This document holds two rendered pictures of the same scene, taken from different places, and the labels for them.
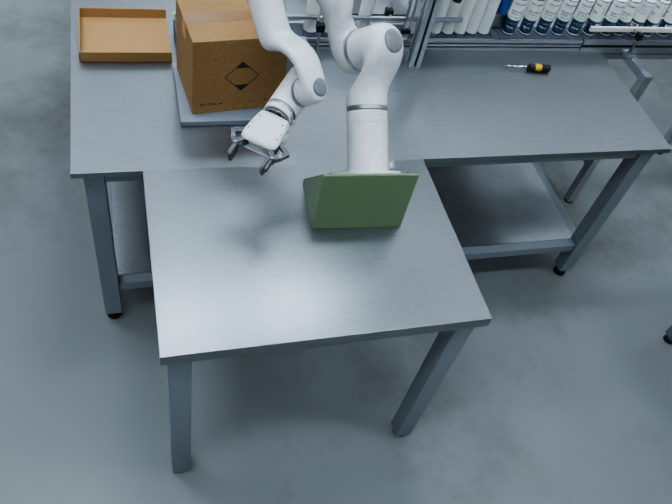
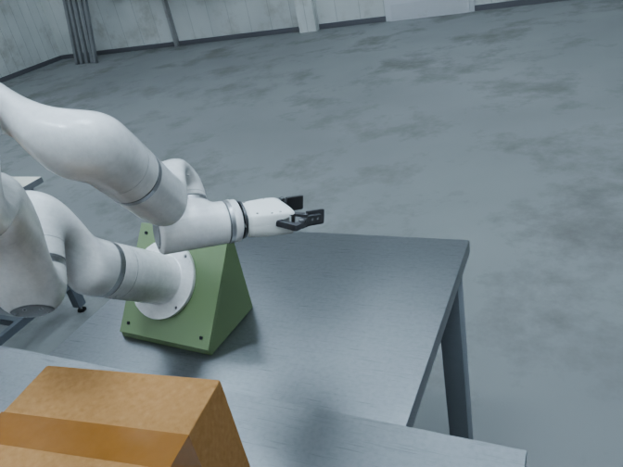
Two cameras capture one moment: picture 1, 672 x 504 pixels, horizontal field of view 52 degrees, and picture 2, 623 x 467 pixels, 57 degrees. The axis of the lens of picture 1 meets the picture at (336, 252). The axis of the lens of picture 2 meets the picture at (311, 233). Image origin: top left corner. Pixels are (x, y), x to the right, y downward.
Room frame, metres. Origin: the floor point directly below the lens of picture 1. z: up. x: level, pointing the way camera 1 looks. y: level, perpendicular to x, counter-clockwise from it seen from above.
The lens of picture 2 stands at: (1.86, 1.14, 1.64)
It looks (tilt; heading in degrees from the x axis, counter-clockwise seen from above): 29 degrees down; 234
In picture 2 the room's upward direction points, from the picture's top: 12 degrees counter-clockwise
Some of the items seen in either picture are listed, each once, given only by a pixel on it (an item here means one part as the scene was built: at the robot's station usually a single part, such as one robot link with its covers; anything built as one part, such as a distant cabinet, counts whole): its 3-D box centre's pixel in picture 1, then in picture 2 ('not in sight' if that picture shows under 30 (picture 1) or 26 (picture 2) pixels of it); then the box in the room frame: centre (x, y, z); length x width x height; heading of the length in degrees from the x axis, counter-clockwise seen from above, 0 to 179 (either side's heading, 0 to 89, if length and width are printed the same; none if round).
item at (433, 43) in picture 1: (392, 36); not in sight; (2.37, 0.01, 0.85); 1.65 x 0.11 x 0.05; 115
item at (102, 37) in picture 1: (124, 34); not in sight; (1.95, 0.91, 0.85); 0.30 x 0.26 x 0.04; 115
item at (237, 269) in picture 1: (301, 212); (242, 335); (1.39, 0.13, 0.81); 0.90 x 0.90 x 0.04; 25
